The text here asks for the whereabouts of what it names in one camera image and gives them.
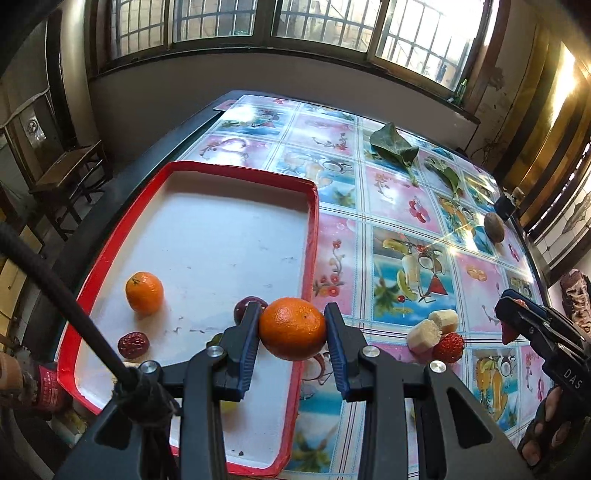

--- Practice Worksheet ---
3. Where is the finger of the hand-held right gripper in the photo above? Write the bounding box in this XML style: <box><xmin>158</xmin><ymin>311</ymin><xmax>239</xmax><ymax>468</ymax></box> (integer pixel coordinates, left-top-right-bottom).
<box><xmin>502</xmin><ymin>288</ymin><xmax>591</xmax><ymax>333</ymax></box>
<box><xmin>495</xmin><ymin>298</ymin><xmax>585</xmax><ymax>365</ymax></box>

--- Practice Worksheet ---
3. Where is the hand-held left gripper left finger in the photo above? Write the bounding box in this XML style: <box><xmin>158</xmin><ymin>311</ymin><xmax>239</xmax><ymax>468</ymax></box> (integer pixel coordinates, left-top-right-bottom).
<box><xmin>58</xmin><ymin>302</ymin><xmax>264</xmax><ymax>480</ymax></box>

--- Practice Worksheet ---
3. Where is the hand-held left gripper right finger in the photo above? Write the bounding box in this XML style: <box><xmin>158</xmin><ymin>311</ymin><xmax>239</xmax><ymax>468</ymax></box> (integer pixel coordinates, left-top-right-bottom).
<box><xmin>323</xmin><ymin>302</ymin><xmax>536</xmax><ymax>480</ymax></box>

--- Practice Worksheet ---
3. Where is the red strawberry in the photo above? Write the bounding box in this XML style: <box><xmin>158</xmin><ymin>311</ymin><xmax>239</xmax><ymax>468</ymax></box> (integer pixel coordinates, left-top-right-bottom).
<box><xmin>502</xmin><ymin>298</ymin><xmax>527</xmax><ymax>346</ymax></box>
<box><xmin>431</xmin><ymin>332</ymin><xmax>465</xmax><ymax>365</ymax></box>

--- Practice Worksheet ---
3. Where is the dark purple plum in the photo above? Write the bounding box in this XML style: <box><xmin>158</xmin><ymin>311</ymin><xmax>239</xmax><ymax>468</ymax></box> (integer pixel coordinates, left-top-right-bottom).
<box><xmin>233</xmin><ymin>295</ymin><xmax>269</xmax><ymax>326</ymax></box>

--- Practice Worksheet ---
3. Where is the mandarin orange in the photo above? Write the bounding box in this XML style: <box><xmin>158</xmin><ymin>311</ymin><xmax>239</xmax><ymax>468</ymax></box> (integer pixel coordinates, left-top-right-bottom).
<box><xmin>124</xmin><ymin>271</ymin><xmax>164</xmax><ymax>317</ymax></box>
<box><xmin>259</xmin><ymin>296</ymin><xmax>328</xmax><ymax>362</ymax></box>

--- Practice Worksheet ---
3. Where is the cut banana piece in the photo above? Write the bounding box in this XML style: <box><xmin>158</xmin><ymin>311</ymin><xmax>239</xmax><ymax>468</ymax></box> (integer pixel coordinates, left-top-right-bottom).
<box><xmin>427</xmin><ymin>309</ymin><xmax>461</xmax><ymax>334</ymax></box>

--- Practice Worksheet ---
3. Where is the brown kiwi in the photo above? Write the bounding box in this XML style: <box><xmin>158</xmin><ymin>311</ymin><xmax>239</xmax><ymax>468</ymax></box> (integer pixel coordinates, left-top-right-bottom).
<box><xmin>483</xmin><ymin>211</ymin><xmax>506</xmax><ymax>243</ymax></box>

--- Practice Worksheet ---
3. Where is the dried red date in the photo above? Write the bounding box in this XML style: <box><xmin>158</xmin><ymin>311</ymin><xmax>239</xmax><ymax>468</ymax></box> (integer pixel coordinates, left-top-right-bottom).
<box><xmin>117</xmin><ymin>331</ymin><xmax>151</xmax><ymax>358</ymax></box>

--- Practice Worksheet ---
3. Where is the red rimmed white tray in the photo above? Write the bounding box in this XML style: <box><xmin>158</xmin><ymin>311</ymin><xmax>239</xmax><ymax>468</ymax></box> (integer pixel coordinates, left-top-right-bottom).
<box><xmin>55</xmin><ymin>161</ymin><xmax>321</xmax><ymax>478</ymax></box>

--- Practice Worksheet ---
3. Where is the person's right hand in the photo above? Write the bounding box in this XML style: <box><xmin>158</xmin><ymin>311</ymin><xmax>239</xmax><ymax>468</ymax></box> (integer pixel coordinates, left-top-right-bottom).
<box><xmin>517</xmin><ymin>385</ymin><xmax>591</xmax><ymax>469</ymax></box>

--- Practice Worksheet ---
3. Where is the brown carved wood ornament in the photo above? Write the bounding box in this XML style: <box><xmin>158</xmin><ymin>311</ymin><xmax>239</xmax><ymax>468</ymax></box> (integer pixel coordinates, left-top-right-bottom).
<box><xmin>558</xmin><ymin>270</ymin><xmax>591</xmax><ymax>333</ymax></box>

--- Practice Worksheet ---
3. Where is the small black box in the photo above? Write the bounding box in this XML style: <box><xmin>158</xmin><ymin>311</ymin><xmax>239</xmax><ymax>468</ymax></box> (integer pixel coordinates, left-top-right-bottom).
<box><xmin>496</xmin><ymin>187</ymin><xmax>525</xmax><ymax>220</ymax></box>

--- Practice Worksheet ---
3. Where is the fruit printed tablecloth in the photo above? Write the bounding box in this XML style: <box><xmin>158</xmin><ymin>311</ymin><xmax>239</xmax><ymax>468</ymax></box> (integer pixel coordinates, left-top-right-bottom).
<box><xmin>189</xmin><ymin>95</ymin><xmax>550</xmax><ymax>480</ymax></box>

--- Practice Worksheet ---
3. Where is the green leaf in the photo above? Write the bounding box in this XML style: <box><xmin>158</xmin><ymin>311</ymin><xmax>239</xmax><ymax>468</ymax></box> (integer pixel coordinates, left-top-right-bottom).
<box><xmin>369</xmin><ymin>122</ymin><xmax>422</xmax><ymax>185</ymax></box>
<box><xmin>424</xmin><ymin>157</ymin><xmax>465</xmax><ymax>199</ymax></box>

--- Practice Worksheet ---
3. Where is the red can with tan spool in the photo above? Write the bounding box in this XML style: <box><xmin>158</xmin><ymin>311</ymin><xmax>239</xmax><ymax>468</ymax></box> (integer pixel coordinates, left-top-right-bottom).
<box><xmin>0</xmin><ymin>353</ymin><xmax>75</xmax><ymax>418</ymax></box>

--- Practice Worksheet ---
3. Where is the wooden chair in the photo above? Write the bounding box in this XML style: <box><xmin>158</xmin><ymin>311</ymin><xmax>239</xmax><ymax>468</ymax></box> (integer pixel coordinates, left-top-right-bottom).
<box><xmin>0</xmin><ymin>88</ymin><xmax>114</xmax><ymax>241</ymax></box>

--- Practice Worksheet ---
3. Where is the tall standing air conditioner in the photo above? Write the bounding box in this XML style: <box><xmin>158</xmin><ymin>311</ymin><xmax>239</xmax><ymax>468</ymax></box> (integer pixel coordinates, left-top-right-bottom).
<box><xmin>44</xmin><ymin>0</ymin><xmax>100</xmax><ymax>148</ymax></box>

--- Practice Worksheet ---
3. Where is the barred window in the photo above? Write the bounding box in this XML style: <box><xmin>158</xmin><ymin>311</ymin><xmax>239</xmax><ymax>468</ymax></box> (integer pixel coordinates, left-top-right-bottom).
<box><xmin>99</xmin><ymin>0</ymin><xmax>490</xmax><ymax>97</ymax></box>

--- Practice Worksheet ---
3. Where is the black cable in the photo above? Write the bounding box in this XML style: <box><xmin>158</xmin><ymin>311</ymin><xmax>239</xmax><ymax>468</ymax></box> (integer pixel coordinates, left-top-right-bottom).
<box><xmin>0</xmin><ymin>222</ymin><xmax>181</xmax><ymax>480</ymax></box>

